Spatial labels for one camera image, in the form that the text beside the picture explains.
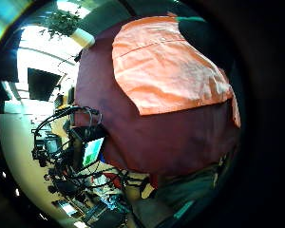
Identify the orange cloth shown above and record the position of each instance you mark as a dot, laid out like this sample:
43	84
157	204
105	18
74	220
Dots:
167	66

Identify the dark red tablecloth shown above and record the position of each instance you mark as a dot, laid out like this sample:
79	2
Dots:
167	142

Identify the white plant pot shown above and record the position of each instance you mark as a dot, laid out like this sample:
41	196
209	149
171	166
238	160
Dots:
82	37

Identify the green potted plant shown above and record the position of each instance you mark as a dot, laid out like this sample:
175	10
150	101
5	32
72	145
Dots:
60	21

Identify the the person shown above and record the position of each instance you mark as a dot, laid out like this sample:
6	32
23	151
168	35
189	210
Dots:
186	186

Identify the lit laptop screen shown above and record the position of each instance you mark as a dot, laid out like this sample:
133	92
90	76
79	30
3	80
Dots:
92	151

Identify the black monitor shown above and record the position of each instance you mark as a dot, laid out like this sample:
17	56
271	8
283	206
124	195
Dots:
41	84

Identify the black camera rig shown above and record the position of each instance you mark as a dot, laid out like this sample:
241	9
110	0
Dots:
66	148

